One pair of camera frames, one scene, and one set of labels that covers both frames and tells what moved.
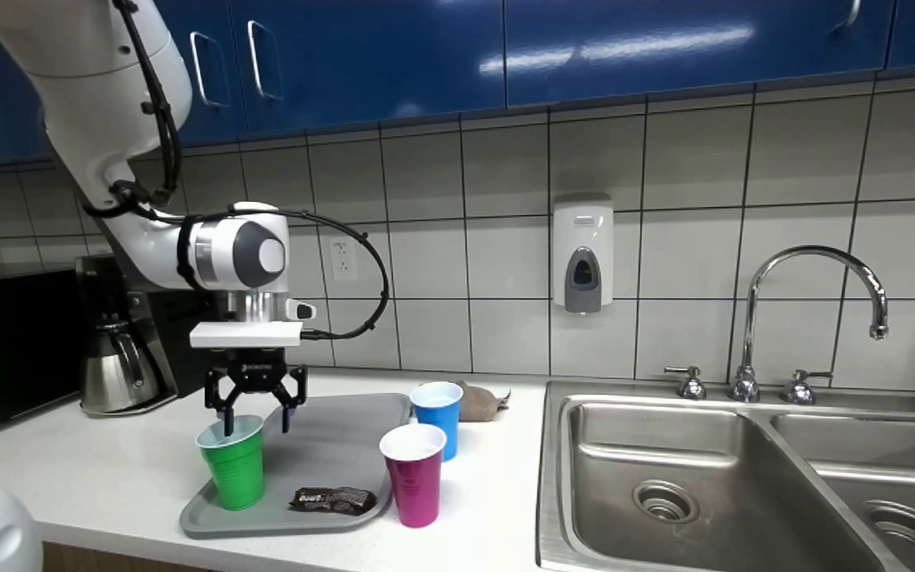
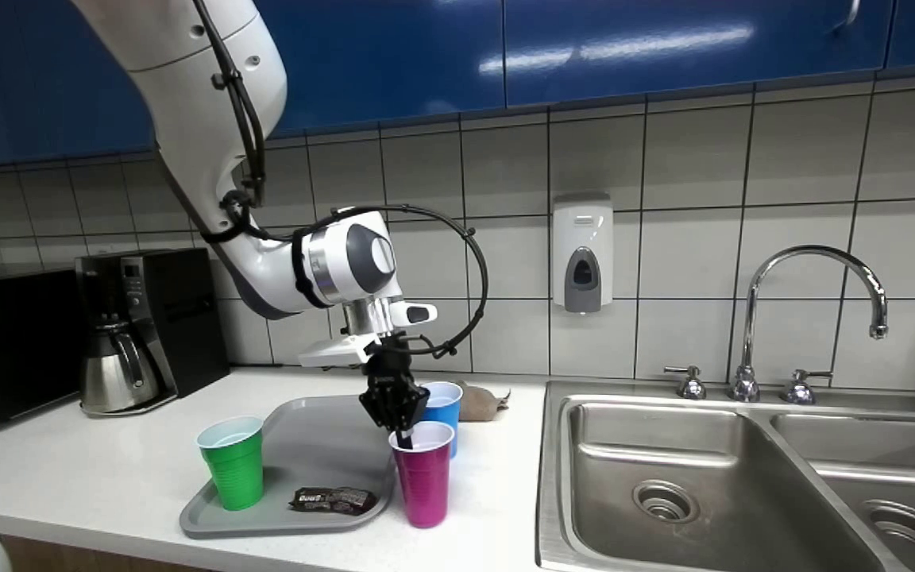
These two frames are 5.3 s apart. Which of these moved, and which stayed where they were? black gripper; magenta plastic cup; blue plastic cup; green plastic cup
Moved: black gripper
Stayed: green plastic cup; magenta plastic cup; blue plastic cup
